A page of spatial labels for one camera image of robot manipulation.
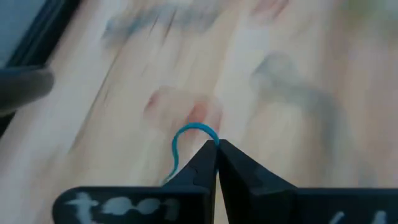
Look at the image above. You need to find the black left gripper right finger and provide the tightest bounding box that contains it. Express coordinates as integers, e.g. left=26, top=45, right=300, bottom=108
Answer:
left=218, top=139, right=398, bottom=224

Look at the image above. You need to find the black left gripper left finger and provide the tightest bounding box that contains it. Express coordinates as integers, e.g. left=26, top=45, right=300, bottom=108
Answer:
left=52, top=139, right=218, bottom=224

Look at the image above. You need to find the blue rubber band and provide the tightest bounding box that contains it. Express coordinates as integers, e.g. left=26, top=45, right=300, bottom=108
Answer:
left=162, top=122, right=221, bottom=185

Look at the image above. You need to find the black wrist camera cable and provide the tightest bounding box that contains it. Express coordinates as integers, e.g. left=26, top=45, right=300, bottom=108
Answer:
left=0, top=67, right=55, bottom=116

